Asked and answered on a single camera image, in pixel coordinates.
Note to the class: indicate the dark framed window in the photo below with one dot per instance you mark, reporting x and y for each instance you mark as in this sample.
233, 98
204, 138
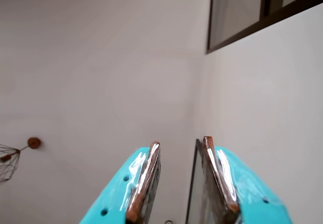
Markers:
262, 19

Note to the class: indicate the round wooden lamp mount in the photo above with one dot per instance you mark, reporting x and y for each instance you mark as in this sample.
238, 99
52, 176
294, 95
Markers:
33, 143

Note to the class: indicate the dark framed glass panel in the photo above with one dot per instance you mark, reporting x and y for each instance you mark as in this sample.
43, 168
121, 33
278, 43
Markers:
194, 178

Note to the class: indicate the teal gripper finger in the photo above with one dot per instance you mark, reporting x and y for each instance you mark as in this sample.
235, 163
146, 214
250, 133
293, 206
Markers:
239, 188
121, 183

